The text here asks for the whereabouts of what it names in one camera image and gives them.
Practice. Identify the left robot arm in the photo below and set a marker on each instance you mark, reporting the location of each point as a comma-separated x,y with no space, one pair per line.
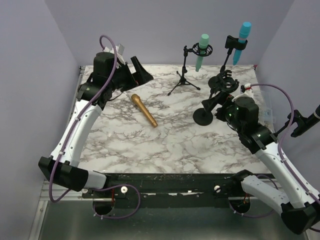
61,167

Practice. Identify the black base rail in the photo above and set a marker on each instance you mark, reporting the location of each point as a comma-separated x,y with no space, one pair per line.
172,190

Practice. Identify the black round-base shock-mount stand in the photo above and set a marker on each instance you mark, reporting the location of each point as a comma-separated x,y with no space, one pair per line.
203,120

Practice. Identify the black tripod mic stand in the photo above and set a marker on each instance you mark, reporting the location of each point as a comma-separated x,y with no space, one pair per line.
194,49

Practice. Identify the blue microphone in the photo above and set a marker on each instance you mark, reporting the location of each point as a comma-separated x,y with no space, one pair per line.
242,39

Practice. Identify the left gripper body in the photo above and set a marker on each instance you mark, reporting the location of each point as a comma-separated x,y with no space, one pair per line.
124,79

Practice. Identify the black microphone on right stand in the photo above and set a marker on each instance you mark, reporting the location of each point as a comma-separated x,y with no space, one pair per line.
309,122

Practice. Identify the black round-base clip stand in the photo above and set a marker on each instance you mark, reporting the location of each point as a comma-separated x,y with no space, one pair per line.
223,81

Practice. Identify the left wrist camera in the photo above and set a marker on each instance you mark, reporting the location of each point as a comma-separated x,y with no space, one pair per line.
119,50

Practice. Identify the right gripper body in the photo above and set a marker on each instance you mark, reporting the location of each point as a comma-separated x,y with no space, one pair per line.
227,113

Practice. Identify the gold microphone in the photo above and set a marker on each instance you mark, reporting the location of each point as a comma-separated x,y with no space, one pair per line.
137,101

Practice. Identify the mint green microphone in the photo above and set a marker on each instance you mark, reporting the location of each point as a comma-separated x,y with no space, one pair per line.
202,46

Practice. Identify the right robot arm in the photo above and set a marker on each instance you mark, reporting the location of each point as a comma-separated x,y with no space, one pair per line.
299,203

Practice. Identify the clear plastic screw box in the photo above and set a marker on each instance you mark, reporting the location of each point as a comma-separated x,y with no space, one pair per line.
266,113

